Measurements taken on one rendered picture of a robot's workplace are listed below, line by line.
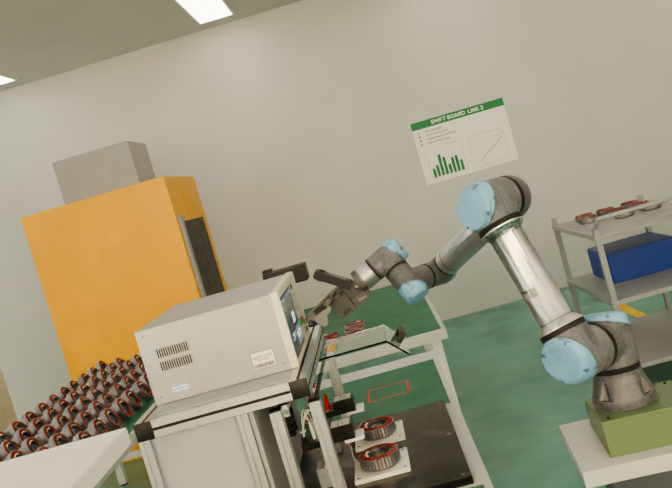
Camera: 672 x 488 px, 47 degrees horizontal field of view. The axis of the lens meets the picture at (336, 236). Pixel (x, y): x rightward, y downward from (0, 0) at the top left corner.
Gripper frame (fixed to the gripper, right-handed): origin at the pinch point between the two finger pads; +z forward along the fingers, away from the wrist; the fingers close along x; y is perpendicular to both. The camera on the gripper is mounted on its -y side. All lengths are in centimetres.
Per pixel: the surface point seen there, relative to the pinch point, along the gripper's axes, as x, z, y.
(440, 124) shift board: 512, -130, -9
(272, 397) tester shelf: -42.2, 11.4, 5.4
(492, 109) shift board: 512, -176, 12
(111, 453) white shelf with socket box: -91, 27, -13
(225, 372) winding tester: -28.6, 20.1, -5.6
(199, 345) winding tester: -28.6, 20.5, -15.3
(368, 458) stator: -24.1, 7.9, 37.0
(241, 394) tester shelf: -41.1, 16.9, 0.1
